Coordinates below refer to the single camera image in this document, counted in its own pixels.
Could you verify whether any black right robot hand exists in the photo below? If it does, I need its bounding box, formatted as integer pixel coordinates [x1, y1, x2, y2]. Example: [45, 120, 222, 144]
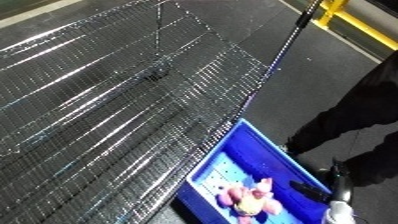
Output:
[287, 159, 358, 204]

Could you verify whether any pink and yellow soft toy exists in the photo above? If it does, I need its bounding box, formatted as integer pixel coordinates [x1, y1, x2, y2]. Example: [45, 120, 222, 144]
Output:
[214, 177, 287, 224]

